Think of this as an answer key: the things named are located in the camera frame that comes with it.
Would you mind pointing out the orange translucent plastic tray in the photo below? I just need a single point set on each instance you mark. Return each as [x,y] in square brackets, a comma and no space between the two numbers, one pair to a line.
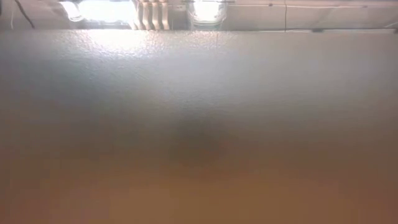
[199,124]

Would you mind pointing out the white slatted fixture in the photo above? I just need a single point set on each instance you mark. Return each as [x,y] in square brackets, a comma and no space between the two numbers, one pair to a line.
[152,15]

